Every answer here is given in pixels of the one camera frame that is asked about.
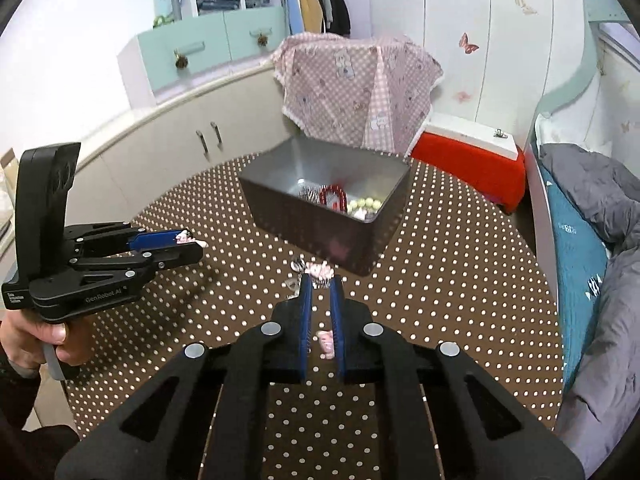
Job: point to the faint pink butterfly sticker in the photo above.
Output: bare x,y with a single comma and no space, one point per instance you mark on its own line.
462,96

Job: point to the stair cabinet with teal drawers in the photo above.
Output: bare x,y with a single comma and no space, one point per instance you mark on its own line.
210,45

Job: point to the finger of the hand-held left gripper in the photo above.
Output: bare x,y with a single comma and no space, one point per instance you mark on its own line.
170,259
152,240

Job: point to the person's left forearm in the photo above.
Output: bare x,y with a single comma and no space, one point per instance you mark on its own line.
17,390

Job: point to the long white low cabinet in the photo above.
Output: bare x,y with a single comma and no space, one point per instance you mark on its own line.
165,140

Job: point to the dark metal box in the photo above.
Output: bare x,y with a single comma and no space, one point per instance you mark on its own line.
320,230

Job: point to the teal bunk bed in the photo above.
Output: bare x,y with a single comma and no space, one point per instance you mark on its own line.
565,85

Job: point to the red butterfly sticker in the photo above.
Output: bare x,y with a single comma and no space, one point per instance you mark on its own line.
469,42

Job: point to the teal bedsheet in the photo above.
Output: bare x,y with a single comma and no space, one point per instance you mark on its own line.
575,260

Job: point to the small metal clip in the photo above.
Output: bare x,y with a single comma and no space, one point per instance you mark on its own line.
499,133

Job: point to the person's left hand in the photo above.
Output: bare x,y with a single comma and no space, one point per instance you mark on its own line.
25,335

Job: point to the pinecone drawer ornament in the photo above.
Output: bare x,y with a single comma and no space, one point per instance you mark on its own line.
261,39
181,61

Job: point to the pale yellow butterfly sticker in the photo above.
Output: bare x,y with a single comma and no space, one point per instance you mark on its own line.
525,2

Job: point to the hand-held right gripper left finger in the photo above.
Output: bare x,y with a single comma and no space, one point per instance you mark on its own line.
306,310

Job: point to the red box with white lid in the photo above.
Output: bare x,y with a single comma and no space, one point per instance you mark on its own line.
465,160

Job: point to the green plant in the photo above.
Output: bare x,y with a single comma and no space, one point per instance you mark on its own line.
162,21

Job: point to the pink bear print cloth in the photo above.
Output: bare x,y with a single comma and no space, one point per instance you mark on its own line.
350,85

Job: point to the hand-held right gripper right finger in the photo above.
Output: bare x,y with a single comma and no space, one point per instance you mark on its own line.
337,310

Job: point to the grey duvet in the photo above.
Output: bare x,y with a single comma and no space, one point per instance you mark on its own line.
620,285

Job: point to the white wardrobe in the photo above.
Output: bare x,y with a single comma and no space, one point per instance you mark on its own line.
500,70

